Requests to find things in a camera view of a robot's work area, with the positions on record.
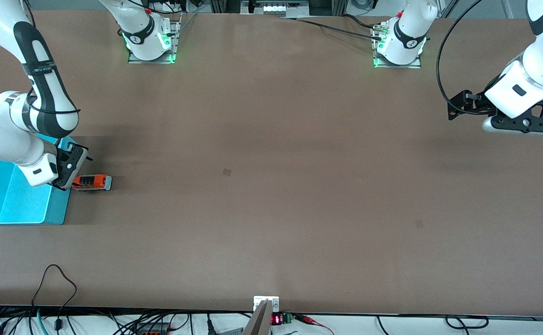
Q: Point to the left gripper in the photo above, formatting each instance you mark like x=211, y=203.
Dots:
x=477, y=105

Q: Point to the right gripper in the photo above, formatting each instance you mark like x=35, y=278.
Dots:
x=65, y=153

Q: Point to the orange toy bus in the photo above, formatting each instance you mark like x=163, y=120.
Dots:
x=92, y=182

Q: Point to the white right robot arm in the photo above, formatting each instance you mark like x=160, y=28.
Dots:
x=43, y=93

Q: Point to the blue plastic box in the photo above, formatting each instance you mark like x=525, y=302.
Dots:
x=20, y=204

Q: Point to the orange black power strip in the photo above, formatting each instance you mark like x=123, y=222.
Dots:
x=153, y=329

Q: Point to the lit device on rack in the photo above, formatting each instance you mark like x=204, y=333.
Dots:
x=276, y=7

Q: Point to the red LED display module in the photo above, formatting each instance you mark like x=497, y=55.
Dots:
x=278, y=319

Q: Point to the black right camera mount bracket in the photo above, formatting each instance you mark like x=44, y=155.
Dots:
x=69, y=165

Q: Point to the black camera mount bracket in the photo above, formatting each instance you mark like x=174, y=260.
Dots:
x=69, y=165
x=527, y=123

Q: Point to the black left camera mount bracket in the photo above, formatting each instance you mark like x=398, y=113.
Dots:
x=527, y=123

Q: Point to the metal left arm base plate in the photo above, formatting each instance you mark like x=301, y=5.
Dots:
x=399, y=66

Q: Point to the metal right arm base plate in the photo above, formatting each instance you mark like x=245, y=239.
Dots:
x=177, y=39

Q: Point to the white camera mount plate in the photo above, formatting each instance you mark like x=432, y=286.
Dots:
x=258, y=300

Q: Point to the grey metal camera bar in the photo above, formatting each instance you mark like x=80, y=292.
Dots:
x=260, y=323

